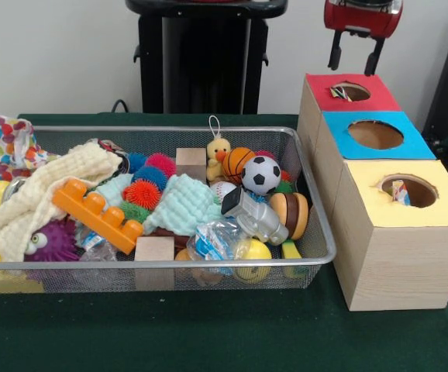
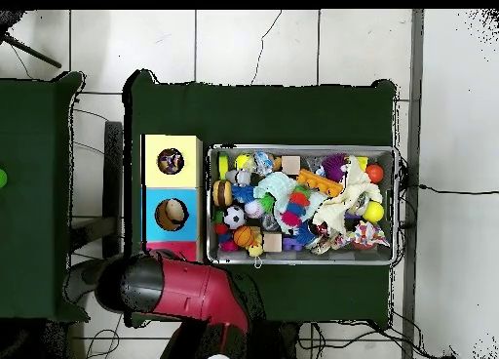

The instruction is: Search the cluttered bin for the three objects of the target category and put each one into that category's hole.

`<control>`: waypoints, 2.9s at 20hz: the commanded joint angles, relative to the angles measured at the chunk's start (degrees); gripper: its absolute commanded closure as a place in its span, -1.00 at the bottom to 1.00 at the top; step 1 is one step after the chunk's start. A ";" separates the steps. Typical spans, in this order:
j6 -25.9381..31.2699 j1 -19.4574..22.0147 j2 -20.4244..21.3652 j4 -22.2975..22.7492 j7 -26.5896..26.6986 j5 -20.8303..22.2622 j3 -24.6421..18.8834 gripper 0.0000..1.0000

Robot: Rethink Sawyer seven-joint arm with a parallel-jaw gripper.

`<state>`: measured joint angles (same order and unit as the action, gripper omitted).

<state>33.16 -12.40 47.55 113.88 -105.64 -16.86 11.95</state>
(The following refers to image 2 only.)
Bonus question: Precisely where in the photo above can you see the purple spiky monster toy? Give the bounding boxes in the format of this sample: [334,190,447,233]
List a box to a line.
[321,152,350,182]

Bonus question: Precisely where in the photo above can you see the cream waffle cloth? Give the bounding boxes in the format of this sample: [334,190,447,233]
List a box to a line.
[311,155,384,235]

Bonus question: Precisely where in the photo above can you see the dark green table cloth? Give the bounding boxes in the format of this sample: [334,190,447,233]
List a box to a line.
[123,69,399,331]
[0,71,92,322]

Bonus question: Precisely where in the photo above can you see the yellow ball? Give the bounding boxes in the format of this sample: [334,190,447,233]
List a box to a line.
[362,200,386,224]

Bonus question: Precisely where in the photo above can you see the black tripod leg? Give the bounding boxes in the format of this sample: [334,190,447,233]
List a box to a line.
[0,10,63,69]

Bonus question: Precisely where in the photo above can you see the small orange ball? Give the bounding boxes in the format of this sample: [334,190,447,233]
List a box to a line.
[365,162,385,184]

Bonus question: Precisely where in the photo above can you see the small black white soccer ball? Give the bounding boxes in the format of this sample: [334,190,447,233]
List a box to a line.
[222,205,248,230]

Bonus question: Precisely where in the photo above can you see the black cable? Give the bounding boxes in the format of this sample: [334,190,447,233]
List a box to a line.
[418,183,499,195]

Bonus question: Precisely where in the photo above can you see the small orange basketball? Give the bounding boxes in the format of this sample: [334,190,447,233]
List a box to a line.
[232,224,255,248]

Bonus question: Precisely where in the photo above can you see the orange plastic building block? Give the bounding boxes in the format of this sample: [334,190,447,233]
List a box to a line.
[296,168,344,198]

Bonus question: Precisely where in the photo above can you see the silver wire mesh bin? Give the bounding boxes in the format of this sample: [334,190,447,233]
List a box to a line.
[206,141,401,265]

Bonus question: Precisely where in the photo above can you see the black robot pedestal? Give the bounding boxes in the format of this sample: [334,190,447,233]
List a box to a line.
[252,319,301,359]

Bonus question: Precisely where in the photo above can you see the wooden box with three holes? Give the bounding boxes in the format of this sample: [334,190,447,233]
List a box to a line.
[138,134,205,263]

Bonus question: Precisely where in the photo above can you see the grey rounded base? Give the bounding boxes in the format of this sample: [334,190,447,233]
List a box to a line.
[63,257,106,302]

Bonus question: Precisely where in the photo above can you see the colourful dotted cloth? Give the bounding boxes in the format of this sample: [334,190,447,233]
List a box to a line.
[157,148,185,176]
[338,219,391,251]

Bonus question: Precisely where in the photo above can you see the toy hamburger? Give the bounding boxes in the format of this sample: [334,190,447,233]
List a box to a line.
[212,179,234,208]

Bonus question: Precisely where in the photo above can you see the small wooden cube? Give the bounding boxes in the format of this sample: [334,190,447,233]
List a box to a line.
[262,231,283,254]

